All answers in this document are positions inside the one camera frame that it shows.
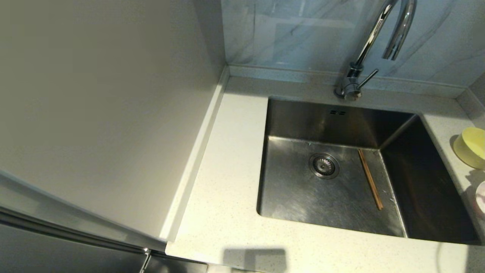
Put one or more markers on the brown wooden chopstick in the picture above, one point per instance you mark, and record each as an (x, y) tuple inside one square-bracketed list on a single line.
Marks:
[(366, 172), (373, 180)]

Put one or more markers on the yellow plastic bowl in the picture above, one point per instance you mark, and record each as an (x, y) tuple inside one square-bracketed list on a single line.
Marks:
[(471, 148)]

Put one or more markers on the pink plastic bowl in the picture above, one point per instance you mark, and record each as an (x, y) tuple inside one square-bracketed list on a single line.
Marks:
[(482, 197)]

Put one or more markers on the stainless steel sink basin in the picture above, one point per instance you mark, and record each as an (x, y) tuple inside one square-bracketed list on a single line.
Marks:
[(288, 197)]

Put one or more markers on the round metal drain strainer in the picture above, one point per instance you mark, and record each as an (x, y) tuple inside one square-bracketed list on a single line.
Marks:
[(324, 165)]

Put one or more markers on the chrome gooseneck faucet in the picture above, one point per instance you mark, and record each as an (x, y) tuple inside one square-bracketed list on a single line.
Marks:
[(355, 75)]

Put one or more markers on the dark grey cabinet front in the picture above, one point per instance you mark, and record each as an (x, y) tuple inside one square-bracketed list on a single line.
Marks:
[(57, 246)]

